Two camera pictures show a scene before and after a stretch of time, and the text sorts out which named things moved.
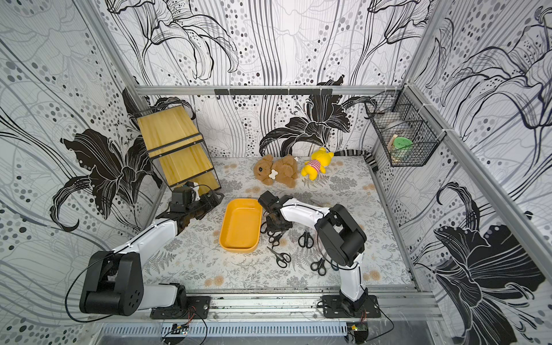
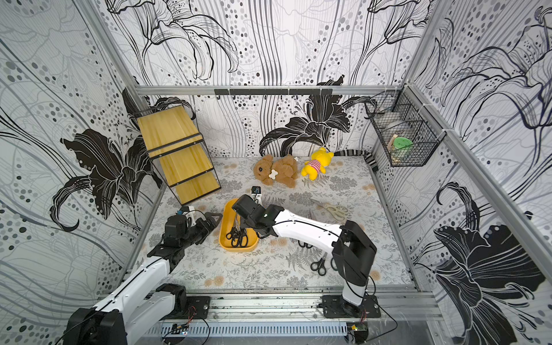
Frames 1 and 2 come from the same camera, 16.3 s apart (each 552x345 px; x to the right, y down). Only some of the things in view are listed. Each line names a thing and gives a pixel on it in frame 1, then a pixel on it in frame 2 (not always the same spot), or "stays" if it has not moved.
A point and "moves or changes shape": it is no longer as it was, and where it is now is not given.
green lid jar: [402, 149] stays
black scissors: [275, 236] moves or changes shape
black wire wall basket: [407, 130] stays
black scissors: [281, 258] to [241, 236]
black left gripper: [210, 205] to [208, 229]
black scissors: [305, 240] stays
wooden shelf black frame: [175, 146] stays
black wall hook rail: [272, 92] stays
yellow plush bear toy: [319, 162] stays
